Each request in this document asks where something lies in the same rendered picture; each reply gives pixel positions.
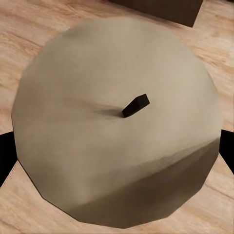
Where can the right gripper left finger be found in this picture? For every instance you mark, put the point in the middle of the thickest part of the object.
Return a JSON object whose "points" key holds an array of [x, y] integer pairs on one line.
{"points": [[8, 156]]}

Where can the pillar candle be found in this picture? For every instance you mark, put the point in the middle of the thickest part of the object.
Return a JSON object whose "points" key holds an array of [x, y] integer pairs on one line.
{"points": [[116, 122]]}

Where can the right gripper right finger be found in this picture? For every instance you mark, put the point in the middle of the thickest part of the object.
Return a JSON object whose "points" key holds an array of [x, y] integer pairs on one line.
{"points": [[226, 148]]}

